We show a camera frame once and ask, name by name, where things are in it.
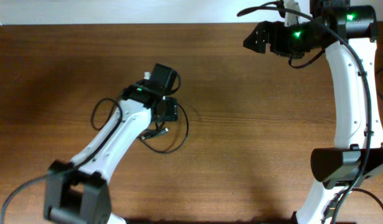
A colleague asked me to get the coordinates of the black usb cable short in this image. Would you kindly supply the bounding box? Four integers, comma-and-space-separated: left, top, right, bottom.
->
136, 103, 190, 155

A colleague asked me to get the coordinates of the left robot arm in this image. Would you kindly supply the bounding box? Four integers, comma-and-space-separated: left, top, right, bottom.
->
43, 63, 181, 223

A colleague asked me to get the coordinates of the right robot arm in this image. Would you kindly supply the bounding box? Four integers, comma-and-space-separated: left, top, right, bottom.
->
244, 1, 383, 224

